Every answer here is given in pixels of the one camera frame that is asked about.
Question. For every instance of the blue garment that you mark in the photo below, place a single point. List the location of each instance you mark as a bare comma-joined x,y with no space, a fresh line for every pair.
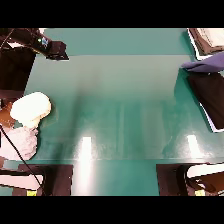
208,65

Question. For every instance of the black garment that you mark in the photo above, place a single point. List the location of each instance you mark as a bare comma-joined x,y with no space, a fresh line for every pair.
15,68
210,95

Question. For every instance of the cream white garment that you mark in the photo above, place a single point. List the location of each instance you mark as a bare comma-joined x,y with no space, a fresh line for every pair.
30,108

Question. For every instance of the dark brown garment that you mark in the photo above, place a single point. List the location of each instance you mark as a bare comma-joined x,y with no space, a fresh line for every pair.
204,46

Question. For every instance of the pale grey garment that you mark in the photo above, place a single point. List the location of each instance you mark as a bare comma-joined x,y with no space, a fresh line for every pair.
18,143

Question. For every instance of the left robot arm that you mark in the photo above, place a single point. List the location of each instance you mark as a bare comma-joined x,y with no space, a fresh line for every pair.
31,37

